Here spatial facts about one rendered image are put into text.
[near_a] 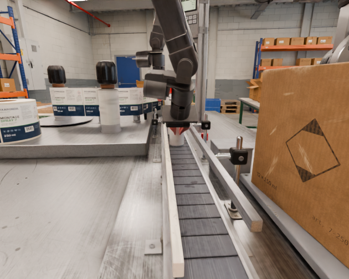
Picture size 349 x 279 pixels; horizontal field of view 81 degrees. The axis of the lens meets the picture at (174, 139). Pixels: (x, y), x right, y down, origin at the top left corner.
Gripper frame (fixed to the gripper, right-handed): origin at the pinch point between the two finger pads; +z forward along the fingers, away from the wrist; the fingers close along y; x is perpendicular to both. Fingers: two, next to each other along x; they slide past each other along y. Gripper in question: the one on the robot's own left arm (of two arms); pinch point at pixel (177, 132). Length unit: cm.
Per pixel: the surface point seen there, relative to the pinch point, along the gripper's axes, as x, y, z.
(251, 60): -634, -351, 381
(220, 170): 26.6, -3.2, -24.8
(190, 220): 32.4, 1.3, -18.8
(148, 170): 11.4, 9.5, 4.6
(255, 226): 36.4, -3.1, -31.8
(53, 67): -52, 59, 14
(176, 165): 15.1, 1.6, -4.9
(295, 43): -588, -453, 284
